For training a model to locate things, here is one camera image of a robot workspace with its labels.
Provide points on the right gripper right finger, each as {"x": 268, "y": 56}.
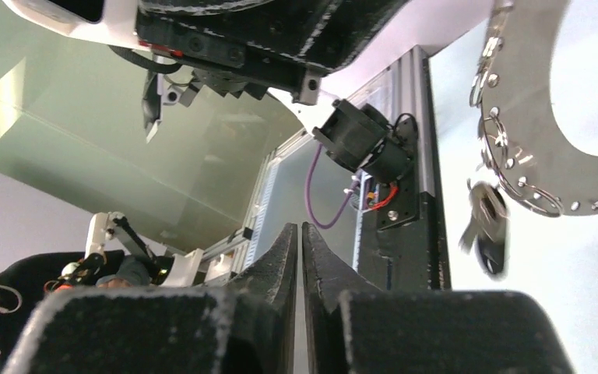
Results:
{"x": 354, "y": 327}

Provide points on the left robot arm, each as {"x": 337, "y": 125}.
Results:
{"x": 232, "y": 47}

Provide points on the black key tag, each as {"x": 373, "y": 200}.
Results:
{"x": 487, "y": 229}

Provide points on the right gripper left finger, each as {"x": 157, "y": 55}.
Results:
{"x": 244, "y": 326}

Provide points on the large metal key ring disc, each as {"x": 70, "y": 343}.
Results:
{"x": 520, "y": 139}

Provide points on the white teleoperation leader device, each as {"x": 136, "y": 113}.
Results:
{"x": 175, "y": 270}

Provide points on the person in dark clothing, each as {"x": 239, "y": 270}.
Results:
{"x": 23, "y": 286}

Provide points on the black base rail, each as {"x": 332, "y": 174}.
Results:
{"x": 402, "y": 246}

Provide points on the white slotted cable duct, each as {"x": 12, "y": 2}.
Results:
{"x": 259, "y": 209}

